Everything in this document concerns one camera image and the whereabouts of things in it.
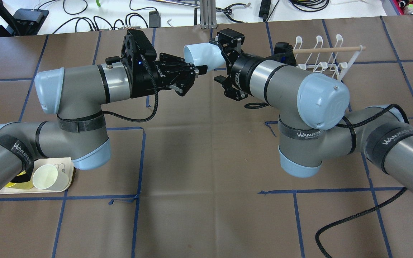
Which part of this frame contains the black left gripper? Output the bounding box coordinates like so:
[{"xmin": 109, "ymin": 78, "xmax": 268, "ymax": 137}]
[{"xmin": 140, "ymin": 53, "xmax": 208, "ymax": 96}]

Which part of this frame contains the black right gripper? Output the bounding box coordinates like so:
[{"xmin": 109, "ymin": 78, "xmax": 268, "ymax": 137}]
[{"xmin": 209, "ymin": 28, "xmax": 255, "ymax": 101}]

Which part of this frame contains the light blue ikea cup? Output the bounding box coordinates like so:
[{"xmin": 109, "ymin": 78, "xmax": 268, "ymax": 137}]
[{"xmin": 184, "ymin": 43, "xmax": 225, "ymax": 72}]

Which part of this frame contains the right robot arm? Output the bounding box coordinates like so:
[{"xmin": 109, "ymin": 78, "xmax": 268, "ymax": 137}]
[{"xmin": 209, "ymin": 28, "xmax": 413, "ymax": 193}]

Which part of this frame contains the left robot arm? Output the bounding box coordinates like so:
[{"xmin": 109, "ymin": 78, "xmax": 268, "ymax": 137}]
[{"xmin": 0, "ymin": 51, "xmax": 209, "ymax": 190}]

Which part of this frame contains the yellow ikea cup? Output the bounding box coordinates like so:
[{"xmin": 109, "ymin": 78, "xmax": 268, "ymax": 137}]
[{"xmin": 4, "ymin": 171, "xmax": 33, "ymax": 190}]

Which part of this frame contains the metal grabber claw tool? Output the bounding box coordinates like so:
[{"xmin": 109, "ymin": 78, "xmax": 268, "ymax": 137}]
[{"xmin": 217, "ymin": 3, "xmax": 252, "ymax": 23}]

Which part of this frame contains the black power adapter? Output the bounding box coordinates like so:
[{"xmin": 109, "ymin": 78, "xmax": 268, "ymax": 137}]
[{"xmin": 148, "ymin": 10, "xmax": 162, "ymax": 28}]

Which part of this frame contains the cream plastic tray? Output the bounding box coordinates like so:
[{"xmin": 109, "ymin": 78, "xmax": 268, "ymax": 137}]
[{"xmin": 0, "ymin": 157, "xmax": 75, "ymax": 195}]

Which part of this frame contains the aluminium frame post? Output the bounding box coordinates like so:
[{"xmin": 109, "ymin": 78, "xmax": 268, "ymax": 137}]
[{"xmin": 199, "ymin": 0, "xmax": 217, "ymax": 29}]

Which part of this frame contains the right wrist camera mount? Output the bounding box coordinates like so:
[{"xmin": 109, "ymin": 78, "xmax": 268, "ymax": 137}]
[{"xmin": 273, "ymin": 42, "xmax": 297, "ymax": 67}]

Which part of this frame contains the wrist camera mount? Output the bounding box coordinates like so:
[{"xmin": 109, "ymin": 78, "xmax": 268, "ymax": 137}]
[
  {"xmin": 101, "ymin": 29, "xmax": 156, "ymax": 102},
  {"xmin": 273, "ymin": 42, "xmax": 297, "ymax": 67}
]

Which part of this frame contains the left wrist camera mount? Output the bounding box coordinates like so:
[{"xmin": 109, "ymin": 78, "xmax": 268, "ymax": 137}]
[{"xmin": 101, "ymin": 29, "xmax": 156, "ymax": 102}]

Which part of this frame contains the white wire cup rack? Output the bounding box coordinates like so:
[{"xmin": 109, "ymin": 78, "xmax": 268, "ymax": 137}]
[{"xmin": 293, "ymin": 34, "xmax": 366, "ymax": 81}]

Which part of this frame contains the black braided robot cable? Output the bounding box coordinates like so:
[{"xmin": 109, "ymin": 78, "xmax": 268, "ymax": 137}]
[{"xmin": 315, "ymin": 104, "xmax": 411, "ymax": 258}]

